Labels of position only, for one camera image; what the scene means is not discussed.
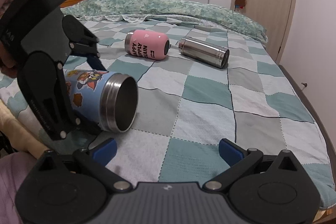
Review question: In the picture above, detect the blue cartoon sticker cup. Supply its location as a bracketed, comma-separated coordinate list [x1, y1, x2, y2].
[64, 69, 138, 133]

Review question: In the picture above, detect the checkered green white blanket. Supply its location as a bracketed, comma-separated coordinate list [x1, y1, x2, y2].
[1, 20, 335, 208]

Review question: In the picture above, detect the green floral quilt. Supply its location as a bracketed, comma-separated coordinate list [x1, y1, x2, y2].
[62, 0, 268, 45]

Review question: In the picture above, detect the pink cup with text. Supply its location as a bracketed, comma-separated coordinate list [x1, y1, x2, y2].
[124, 30, 170, 61]

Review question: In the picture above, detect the stainless steel cup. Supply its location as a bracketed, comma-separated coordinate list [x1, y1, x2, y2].
[178, 37, 230, 69]

